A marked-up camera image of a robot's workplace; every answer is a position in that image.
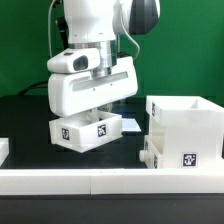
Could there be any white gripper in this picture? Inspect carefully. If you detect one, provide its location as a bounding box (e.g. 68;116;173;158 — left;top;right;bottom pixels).
48;57;138;117

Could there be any white drawer box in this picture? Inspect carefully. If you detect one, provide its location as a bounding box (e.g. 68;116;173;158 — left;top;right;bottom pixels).
49;111;122;153
139;135;163;169

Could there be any white front drawer box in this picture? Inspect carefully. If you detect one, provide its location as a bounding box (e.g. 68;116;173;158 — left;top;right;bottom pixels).
139;135;163;169

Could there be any white drawer cabinet frame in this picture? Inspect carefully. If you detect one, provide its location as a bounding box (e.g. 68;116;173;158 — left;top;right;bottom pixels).
146;96;224;169

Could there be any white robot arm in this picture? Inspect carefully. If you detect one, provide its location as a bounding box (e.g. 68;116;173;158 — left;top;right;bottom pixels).
47;0;160;117

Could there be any fiducial marker sheet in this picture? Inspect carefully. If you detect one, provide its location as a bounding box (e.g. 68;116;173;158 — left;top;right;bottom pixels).
122;118;141;132

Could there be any white left barrier block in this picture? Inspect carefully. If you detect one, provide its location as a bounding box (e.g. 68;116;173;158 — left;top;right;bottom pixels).
0;138;9;166

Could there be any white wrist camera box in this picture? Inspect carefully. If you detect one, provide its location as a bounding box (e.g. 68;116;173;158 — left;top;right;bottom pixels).
47;48;100;74

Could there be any black cable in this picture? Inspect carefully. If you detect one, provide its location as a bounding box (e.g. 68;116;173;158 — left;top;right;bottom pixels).
17;79;50;97

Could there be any white front barrier rail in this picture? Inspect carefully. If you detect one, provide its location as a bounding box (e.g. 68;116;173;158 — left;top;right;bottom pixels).
0;169;224;195

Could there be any white cable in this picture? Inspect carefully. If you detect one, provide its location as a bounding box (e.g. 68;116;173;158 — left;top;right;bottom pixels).
47;0;58;58

